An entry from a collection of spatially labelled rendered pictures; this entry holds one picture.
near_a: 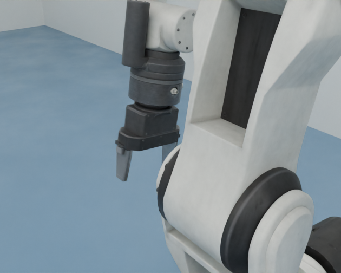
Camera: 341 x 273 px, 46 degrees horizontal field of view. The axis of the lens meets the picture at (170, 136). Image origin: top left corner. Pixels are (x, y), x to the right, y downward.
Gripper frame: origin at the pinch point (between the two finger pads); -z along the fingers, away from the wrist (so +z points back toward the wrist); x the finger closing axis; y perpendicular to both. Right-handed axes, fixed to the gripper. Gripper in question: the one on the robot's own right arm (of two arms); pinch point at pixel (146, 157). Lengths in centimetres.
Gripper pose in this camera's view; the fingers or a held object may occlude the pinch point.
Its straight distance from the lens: 71.7
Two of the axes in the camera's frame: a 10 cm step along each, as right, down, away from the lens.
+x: -7.1, 1.6, -6.8
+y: 6.9, 3.4, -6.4
